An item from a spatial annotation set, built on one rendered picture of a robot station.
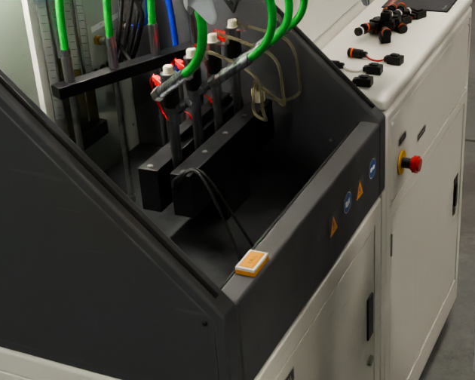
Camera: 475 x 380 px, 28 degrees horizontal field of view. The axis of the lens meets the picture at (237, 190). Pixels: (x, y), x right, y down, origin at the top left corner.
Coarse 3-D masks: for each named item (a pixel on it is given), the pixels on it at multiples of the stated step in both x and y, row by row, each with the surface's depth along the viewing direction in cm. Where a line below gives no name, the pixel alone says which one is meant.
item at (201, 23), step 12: (60, 0) 156; (60, 12) 157; (60, 24) 158; (204, 24) 130; (60, 36) 159; (204, 36) 131; (60, 48) 161; (204, 48) 132; (192, 60) 134; (192, 72) 136
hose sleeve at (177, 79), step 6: (180, 72) 137; (174, 78) 138; (180, 78) 137; (186, 78) 137; (162, 84) 142; (168, 84) 140; (174, 84) 139; (180, 84) 139; (156, 90) 143; (162, 90) 142; (168, 90) 141; (162, 96) 143
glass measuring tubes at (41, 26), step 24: (24, 0) 161; (48, 0) 164; (72, 0) 171; (48, 24) 164; (72, 24) 170; (48, 48) 165; (72, 48) 172; (48, 72) 167; (48, 96) 170; (96, 96) 181; (96, 120) 182
